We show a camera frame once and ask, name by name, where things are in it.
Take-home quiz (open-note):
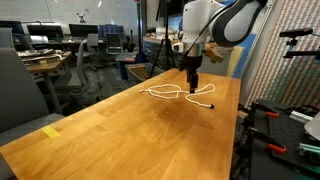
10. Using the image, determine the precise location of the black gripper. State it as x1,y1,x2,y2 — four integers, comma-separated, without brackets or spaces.
179,54,204,95

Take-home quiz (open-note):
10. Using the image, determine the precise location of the white rope black end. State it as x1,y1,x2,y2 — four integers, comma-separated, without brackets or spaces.
138,83,217,110

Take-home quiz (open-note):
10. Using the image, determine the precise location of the grey storage bin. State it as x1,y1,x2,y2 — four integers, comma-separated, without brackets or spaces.
124,63,165,86

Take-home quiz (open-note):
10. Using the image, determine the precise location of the grey drawer cabinet wooden top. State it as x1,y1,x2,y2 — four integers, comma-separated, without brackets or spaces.
142,36,234,77

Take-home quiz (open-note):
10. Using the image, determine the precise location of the beige foam board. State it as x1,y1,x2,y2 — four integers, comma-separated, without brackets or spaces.
226,46,245,78

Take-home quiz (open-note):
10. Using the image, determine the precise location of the black tripod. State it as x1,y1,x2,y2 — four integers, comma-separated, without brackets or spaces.
148,0,177,79

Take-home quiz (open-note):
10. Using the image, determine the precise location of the cardboard box in bin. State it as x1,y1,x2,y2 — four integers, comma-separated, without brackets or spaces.
128,63,148,80

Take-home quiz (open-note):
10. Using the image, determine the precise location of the black mesh office chair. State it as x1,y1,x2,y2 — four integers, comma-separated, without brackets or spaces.
105,33,124,56

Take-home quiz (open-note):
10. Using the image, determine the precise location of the grey swivel office chair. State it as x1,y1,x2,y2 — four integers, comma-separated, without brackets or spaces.
54,33,101,104

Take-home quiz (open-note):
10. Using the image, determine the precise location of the silver aluminium extrusion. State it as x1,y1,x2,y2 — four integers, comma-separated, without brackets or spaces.
289,110,314,124

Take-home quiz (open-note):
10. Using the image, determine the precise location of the black computer monitor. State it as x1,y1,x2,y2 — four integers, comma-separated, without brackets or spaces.
26,23,64,38
0,20,25,36
68,23,99,38

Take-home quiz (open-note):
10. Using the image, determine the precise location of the wooden office desk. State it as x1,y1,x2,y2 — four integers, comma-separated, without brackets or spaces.
24,50,73,114

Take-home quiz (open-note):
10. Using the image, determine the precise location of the yellow tape patch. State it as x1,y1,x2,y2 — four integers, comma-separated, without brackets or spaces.
41,125,62,139

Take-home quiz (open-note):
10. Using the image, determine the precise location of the large grey office chair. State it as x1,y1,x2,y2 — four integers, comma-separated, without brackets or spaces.
0,47,65,180

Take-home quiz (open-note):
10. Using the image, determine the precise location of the blue wall board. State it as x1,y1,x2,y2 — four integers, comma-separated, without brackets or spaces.
168,0,262,79

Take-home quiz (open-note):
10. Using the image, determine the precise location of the black clamp orange handle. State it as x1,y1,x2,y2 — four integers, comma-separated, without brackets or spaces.
248,101,280,119
244,126,288,155

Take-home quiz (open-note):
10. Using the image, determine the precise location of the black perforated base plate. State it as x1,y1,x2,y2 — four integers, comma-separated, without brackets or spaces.
248,98,320,180

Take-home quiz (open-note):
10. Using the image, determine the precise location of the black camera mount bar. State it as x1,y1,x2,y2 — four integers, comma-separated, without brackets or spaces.
283,37,320,60

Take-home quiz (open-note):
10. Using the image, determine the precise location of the black camera on mount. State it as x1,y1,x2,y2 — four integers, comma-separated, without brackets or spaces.
279,27,314,38

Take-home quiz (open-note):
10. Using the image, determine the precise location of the green metal rail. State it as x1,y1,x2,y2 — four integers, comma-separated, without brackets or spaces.
298,142,320,155

